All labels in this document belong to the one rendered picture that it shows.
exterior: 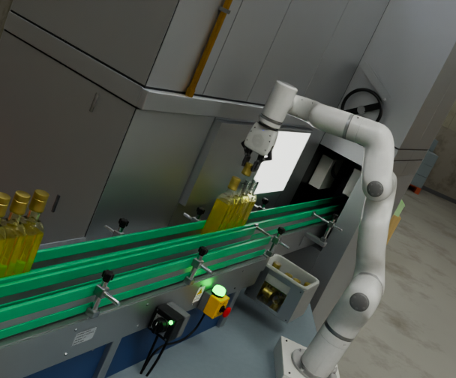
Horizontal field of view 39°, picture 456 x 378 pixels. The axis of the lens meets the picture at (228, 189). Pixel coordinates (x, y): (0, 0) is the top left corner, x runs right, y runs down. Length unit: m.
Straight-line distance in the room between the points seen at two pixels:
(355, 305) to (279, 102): 0.74
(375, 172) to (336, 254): 1.26
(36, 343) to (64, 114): 0.79
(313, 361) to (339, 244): 1.05
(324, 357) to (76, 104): 1.23
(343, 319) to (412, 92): 1.32
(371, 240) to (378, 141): 0.34
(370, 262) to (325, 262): 1.10
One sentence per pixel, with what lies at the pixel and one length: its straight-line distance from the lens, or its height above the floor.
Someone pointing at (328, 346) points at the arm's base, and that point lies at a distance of 2.39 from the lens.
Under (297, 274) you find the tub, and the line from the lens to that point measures 2.74.
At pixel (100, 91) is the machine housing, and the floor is 1.49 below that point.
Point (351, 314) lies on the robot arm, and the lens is 2.29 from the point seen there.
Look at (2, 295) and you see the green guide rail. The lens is 1.54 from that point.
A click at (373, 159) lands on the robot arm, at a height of 1.61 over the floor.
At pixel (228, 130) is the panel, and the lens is 2.35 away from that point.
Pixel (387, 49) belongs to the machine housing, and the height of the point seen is 1.97.
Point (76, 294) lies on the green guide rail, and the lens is 1.60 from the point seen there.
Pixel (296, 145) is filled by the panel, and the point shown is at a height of 1.41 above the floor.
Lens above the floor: 1.90
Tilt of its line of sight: 15 degrees down
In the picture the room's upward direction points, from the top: 25 degrees clockwise
